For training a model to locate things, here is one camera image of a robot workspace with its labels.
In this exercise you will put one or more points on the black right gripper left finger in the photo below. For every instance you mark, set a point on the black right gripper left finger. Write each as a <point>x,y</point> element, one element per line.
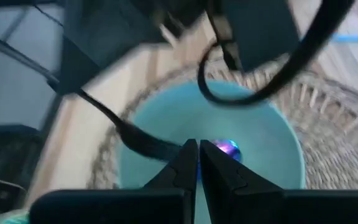
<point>166,205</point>

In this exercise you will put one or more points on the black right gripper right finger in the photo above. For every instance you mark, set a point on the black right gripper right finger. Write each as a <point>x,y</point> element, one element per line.
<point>259,205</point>

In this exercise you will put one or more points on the pale green ceramic bowl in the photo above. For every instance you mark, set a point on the pale green ceramic bowl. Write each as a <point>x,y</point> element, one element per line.
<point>259,137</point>

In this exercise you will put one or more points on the round woven straw placemat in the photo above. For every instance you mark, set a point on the round woven straw placemat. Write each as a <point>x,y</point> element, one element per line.
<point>337,149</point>

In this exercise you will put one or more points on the blue tape strip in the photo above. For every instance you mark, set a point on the blue tape strip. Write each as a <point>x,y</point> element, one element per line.
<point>356,38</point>

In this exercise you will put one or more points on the pale teal round object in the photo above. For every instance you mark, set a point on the pale teal round object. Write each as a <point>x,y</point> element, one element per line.
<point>11,217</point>

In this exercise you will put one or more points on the black equipment box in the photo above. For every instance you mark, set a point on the black equipment box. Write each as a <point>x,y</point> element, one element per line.
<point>5,155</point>

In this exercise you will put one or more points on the grey metal frame bar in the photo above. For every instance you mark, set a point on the grey metal frame bar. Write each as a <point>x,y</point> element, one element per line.
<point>17,54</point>

